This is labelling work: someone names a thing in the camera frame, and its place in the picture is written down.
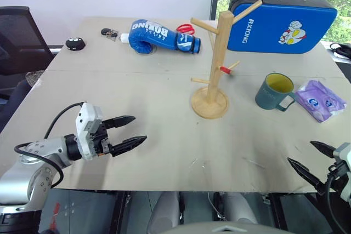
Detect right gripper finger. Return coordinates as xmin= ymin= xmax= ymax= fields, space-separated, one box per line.
xmin=287 ymin=157 xmax=329 ymax=195
xmin=310 ymin=140 xmax=337 ymax=159

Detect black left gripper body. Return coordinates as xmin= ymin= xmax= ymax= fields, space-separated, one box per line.
xmin=89 ymin=120 xmax=113 ymax=158

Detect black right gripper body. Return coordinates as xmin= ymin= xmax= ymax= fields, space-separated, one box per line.
xmin=327 ymin=161 xmax=346 ymax=191

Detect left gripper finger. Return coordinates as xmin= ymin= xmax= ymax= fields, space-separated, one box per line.
xmin=103 ymin=115 xmax=137 ymax=129
xmin=109 ymin=135 xmax=148 ymax=158

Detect wooden mug tree stand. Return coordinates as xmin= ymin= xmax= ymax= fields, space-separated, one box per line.
xmin=190 ymin=0 xmax=263 ymax=119

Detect black table leg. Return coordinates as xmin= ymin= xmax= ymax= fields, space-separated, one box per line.
xmin=114 ymin=191 xmax=131 ymax=234
xmin=270 ymin=192 xmax=283 ymax=229

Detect purple tissue pack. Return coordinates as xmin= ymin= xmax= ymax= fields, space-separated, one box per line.
xmin=295 ymin=79 xmax=348 ymax=124

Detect grey rounded shape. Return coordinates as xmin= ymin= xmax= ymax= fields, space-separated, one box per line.
xmin=222 ymin=191 xmax=258 ymax=226

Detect green mug yellow inside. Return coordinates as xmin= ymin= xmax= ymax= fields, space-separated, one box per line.
xmin=254 ymin=72 xmax=297 ymax=112

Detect black round pouch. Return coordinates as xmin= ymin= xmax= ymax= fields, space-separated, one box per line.
xmin=65 ymin=36 xmax=87 ymax=52

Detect grey woven cushion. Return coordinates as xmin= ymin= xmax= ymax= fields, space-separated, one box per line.
xmin=25 ymin=70 xmax=44 ymax=87

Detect bunch of keys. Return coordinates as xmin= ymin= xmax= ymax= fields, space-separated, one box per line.
xmin=100 ymin=27 xmax=118 ymax=39

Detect blue boxing glove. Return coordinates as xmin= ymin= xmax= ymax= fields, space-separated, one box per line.
xmin=128 ymin=19 xmax=201 ymax=54

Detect grey hump with diamond mark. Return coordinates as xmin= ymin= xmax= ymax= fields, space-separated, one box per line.
xmin=164 ymin=221 xmax=290 ymax=234

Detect red scissors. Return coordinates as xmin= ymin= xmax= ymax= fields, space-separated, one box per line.
xmin=176 ymin=24 xmax=196 ymax=35

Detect black mesh office chair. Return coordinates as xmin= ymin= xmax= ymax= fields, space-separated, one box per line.
xmin=0 ymin=5 xmax=55 ymax=133

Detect blue kick pad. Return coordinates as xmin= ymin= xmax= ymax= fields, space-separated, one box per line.
xmin=227 ymin=0 xmax=338 ymax=55

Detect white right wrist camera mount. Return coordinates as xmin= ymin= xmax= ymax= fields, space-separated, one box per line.
xmin=330 ymin=142 xmax=351 ymax=202

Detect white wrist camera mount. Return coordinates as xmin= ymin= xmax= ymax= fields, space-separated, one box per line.
xmin=75 ymin=102 xmax=104 ymax=161
xmin=330 ymin=142 xmax=351 ymax=202

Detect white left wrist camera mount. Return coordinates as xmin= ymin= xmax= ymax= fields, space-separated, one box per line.
xmin=75 ymin=102 xmax=104 ymax=161

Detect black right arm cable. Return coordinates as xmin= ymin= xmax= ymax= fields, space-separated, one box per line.
xmin=326 ymin=175 xmax=350 ymax=234

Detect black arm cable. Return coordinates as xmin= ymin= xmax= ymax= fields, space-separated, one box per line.
xmin=14 ymin=102 xmax=84 ymax=189
xmin=326 ymin=175 xmax=350 ymax=234

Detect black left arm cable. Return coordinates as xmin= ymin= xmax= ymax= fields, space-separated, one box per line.
xmin=14 ymin=102 xmax=84 ymax=189

